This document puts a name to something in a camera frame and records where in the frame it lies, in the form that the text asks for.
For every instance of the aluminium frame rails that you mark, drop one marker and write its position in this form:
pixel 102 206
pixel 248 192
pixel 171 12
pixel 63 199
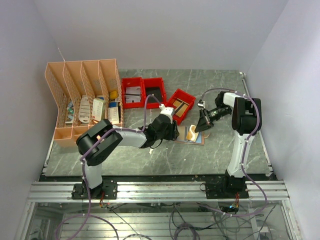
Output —
pixel 60 190

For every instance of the red plastic bin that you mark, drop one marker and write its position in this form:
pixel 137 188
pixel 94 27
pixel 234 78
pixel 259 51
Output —
pixel 132 81
pixel 154 86
pixel 190 99

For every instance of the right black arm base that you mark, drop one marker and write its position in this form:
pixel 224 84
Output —
pixel 224 190

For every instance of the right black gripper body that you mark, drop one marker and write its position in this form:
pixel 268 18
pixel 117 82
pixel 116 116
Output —
pixel 213 114

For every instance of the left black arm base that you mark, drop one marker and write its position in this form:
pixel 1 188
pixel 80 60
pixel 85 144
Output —
pixel 107 190

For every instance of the gold cards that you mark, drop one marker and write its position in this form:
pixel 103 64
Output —
pixel 180 107

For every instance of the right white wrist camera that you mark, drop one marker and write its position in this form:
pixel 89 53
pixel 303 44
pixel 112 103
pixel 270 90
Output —
pixel 201 104

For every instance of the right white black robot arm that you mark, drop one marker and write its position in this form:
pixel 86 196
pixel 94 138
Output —
pixel 246 121

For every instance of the yellow round object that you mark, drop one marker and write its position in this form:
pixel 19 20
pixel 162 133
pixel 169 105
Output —
pixel 113 95

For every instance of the pink mesh desk organizer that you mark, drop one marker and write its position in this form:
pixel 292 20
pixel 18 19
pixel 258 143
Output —
pixel 74 86

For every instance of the white black cards stack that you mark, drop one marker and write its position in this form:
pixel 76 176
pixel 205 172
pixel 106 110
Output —
pixel 132 94

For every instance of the white oval package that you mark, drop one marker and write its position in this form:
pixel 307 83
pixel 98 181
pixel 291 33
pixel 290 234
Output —
pixel 84 110

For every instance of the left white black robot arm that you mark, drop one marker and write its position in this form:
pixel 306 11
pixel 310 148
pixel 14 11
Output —
pixel 96 144

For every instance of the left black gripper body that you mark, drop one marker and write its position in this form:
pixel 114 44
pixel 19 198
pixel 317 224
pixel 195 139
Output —
pixel 170 133

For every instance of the white green box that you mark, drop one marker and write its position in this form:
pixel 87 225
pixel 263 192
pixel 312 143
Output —
pixel 98 109

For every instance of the gold VIP card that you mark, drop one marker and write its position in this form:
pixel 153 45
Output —
pixel 192 135

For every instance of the brown leather card holder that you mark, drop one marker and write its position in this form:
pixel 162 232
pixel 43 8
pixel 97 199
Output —
pixel 183 130

